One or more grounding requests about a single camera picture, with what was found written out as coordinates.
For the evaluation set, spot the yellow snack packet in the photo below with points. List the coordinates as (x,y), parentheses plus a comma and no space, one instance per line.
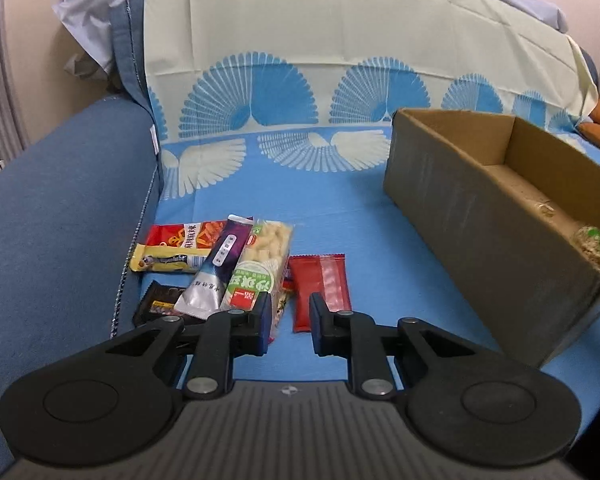
(159,261)

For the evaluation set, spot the green white puffed snack packet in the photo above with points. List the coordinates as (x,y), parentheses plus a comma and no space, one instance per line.
(265,255)

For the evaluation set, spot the red orange snack packet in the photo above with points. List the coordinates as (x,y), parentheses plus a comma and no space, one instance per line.
(174,234)

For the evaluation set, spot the green label rice cracker packet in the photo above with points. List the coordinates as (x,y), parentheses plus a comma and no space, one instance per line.
(596,250)

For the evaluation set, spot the purple silver snack packet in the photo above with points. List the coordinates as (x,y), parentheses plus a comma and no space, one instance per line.
(219,260)

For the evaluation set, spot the blue cream printed cloth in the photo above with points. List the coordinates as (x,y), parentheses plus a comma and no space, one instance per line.
(330,35)

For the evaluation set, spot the brown cardboard box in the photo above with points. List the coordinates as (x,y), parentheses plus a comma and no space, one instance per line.
(480,240)

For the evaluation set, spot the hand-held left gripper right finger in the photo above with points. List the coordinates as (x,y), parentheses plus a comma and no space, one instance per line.
(316,330)

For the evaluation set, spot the dark brown snack packet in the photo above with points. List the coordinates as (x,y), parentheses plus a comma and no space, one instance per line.
(154,302)

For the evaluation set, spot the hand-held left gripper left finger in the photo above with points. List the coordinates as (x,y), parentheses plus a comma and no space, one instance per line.
(265,325)

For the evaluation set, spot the light blue sheet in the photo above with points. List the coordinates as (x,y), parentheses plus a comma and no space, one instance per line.
(89,5)

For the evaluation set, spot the white sofa tag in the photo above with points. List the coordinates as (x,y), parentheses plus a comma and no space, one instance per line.
(155,140)

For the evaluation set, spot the cream patterned snack packet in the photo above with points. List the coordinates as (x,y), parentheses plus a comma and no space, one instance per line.
(281,316)

